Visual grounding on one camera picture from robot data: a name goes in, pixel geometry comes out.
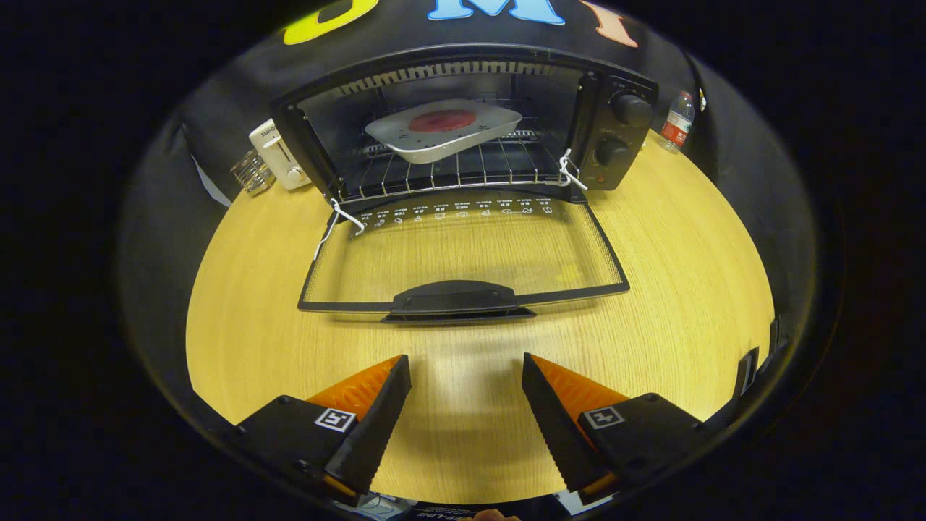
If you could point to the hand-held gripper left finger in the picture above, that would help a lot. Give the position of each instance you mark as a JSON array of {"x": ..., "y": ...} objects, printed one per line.
[{"x": 372, "y": 434}]

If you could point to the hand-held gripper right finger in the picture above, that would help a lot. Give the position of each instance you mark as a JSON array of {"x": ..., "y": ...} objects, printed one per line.
[{"x": 557, "y": 434}]

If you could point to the white bread toaster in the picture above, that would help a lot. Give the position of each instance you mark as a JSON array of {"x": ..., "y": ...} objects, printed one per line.
[{"x": 278, "y": 155}]

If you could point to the pink ham slice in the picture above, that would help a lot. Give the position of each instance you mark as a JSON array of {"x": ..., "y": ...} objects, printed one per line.
[{"x": 441, "y": 121}]

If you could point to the black table edge bracket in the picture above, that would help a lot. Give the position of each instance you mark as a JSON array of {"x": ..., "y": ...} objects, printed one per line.
[
  {"x": 748, "y": 370},
  {"x": 775, "y": 336}
]

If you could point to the black toaster oven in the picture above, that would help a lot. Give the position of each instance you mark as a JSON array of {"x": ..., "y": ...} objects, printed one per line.
[{"x": 463, "y": 298}]

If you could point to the dark printed clothing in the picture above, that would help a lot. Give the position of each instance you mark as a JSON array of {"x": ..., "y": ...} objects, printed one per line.
[{"x": 441, "y": 515}]

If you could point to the clear water bottle red label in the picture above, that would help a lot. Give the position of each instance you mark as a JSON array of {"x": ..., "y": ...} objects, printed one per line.
[{"x": 676, "y": 126}]

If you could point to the white food tray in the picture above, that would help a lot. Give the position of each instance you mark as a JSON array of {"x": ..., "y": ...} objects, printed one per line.
[{"x": 434, "y": 148}]

